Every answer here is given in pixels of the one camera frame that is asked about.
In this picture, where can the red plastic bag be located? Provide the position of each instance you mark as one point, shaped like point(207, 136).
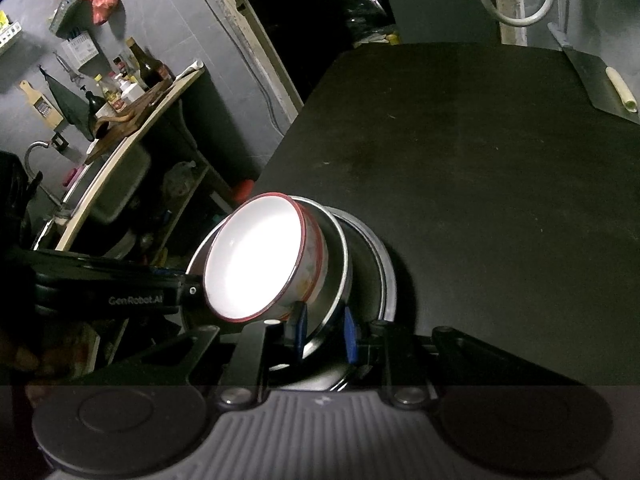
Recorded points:
point(101, 10)

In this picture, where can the steel plate with sticker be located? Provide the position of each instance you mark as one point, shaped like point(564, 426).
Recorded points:
point(361, 276)

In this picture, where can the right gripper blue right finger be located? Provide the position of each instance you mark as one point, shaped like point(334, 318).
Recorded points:
point(350, 333)

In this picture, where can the dark glass bottle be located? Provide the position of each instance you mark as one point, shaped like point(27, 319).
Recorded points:
point(152, 71)

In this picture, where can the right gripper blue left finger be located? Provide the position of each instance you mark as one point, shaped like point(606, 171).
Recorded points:
point(295, 330)

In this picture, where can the steel bowl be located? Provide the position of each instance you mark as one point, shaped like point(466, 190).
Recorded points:
point(199, 313)

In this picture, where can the white bowl red rim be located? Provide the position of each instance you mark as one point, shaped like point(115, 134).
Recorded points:
point(268, 255)

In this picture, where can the cleaver with cream handle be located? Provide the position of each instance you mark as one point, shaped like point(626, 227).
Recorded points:
point(605, 86)

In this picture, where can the wooden cutting board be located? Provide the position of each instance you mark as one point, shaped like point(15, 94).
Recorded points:
point(42, 106)

